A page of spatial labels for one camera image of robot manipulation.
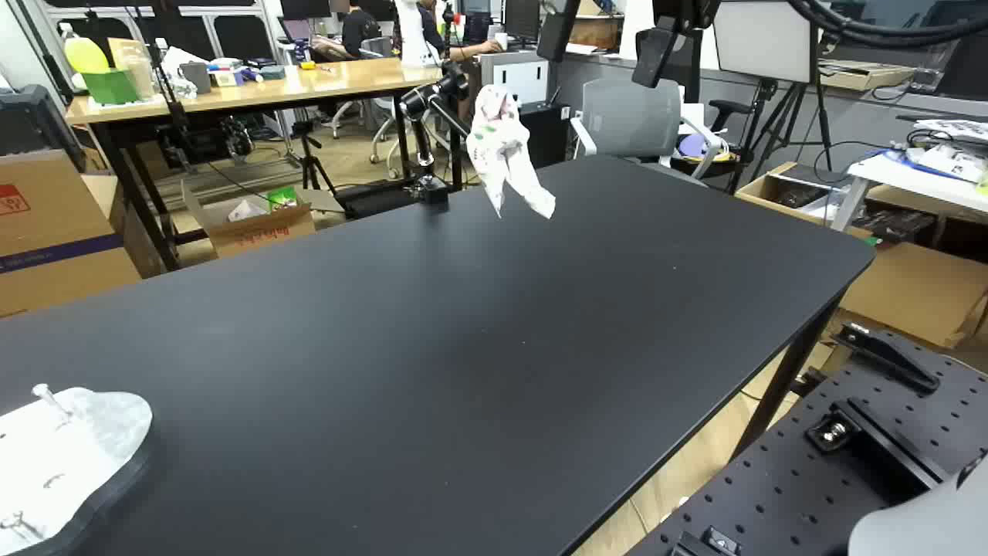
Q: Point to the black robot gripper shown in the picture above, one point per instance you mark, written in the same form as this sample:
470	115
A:
655	51

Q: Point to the white cloth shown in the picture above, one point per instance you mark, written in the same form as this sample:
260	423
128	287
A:
502	155

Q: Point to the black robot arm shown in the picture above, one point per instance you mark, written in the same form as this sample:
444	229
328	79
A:
689	14

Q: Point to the black office chair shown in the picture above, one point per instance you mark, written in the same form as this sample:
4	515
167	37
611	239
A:
689	71

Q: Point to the grey office chair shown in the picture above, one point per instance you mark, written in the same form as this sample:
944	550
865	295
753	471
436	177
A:
629	120

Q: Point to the white board panel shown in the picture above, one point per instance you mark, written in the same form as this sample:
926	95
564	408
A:
761	37

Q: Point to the grey metal cabinet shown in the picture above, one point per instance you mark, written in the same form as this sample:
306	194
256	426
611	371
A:
515	79

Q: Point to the tall black tripod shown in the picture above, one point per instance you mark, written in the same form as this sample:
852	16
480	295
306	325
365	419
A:
797	111

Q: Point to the wooden tray box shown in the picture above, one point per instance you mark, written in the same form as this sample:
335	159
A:
792	194

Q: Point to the white side table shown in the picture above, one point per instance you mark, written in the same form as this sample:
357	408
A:
928	171

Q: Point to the seated person in black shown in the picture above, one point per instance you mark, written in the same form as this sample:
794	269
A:
360	29

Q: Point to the black flat floor plate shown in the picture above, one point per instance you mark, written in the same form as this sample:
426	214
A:
378	198

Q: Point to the long wooden table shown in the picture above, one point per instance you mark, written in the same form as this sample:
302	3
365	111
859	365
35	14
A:
311	80

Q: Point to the black table leg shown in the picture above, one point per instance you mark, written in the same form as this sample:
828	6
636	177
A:
786	374

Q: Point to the flat cardboard box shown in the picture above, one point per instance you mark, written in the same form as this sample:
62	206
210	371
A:
916	295

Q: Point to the small black tripod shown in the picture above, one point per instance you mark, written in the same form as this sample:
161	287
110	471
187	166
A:
311	155

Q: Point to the open cardboard box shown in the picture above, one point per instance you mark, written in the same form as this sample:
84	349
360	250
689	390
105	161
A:
258	228

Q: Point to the black perforated breadboard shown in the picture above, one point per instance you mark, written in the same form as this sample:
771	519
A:
822	483

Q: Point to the grey rounded cover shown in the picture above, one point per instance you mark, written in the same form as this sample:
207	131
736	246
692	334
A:
928	519

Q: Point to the green box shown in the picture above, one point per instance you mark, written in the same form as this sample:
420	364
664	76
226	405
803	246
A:
113	88

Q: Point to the yellow bag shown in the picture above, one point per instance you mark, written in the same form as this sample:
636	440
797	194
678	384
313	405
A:
84	54

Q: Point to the black equipment case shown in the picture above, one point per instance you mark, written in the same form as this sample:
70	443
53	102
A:
35	124

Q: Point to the large closed cardboard box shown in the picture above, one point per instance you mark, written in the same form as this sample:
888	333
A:
47	234

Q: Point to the black angled bracket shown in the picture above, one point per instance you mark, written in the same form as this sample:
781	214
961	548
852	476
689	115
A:
888	357

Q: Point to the black square mount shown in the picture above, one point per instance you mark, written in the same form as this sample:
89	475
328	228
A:
836	433

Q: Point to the white plastic base plate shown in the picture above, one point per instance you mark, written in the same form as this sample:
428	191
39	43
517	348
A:
62	466

